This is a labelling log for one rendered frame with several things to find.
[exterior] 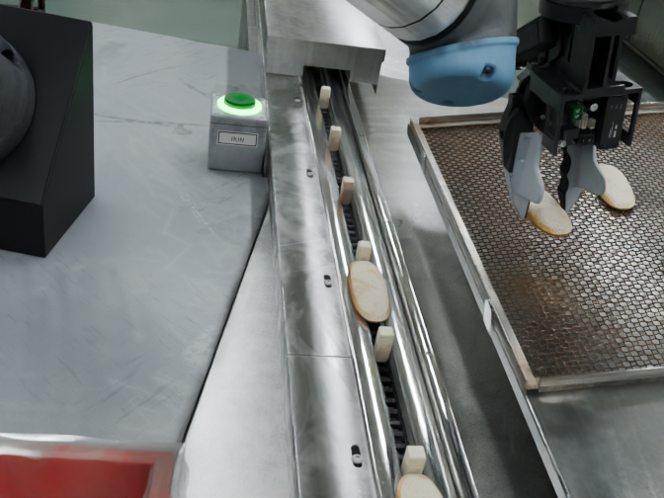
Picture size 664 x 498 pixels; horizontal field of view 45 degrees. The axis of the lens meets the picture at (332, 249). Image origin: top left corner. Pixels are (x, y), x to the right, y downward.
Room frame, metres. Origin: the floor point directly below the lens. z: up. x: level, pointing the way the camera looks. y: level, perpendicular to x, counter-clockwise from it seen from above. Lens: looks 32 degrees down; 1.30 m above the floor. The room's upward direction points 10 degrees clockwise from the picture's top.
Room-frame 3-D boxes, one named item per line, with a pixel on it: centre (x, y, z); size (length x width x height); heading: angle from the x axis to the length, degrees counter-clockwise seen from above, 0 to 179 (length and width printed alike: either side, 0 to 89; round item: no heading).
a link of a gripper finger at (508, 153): (0.68, -0.15, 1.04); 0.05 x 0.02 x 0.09; 108
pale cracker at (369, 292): (0.64, -0.04, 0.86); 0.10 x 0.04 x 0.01; 11
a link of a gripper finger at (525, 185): (0.66, -0.17, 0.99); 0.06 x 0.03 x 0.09; 18
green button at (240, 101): (0.93, 0.15, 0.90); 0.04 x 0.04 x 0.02
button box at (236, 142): (0.93, 0.14, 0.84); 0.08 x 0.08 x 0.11; 11
